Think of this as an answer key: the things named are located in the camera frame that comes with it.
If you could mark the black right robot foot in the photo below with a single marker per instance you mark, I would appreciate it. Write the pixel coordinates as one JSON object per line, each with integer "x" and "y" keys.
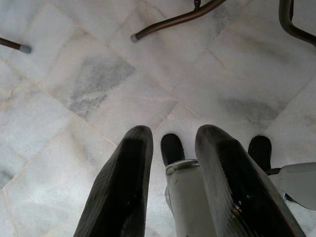
{"x": 259, "y": 150}

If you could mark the silver left robot leg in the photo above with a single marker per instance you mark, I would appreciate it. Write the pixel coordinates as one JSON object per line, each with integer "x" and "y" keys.
{"x": 187, "y": 197}

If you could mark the black robot foot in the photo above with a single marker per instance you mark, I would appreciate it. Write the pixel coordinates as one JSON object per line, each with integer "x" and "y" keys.
{"x": 259, "y": 150}
{"x": 172, "y": 148}

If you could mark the black left robot foot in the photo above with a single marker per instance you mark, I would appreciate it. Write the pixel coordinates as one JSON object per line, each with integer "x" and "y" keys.
{"x": 172, "y": 148}

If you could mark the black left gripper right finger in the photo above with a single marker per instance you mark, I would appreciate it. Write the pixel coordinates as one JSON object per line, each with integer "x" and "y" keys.
{"x": 237, "y": 187}

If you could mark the silver right robot leg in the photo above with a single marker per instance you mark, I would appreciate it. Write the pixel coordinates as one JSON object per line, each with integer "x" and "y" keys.
{"x": 298, "y": 180}

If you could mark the silver robot leg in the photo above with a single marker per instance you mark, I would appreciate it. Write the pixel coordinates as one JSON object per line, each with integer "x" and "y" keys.
{"x": 298, "y": 180}
{"x": 187, "y": 197}

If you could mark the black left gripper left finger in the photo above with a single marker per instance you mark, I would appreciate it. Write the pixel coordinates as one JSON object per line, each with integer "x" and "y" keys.
{"x": 118, "y": 192}

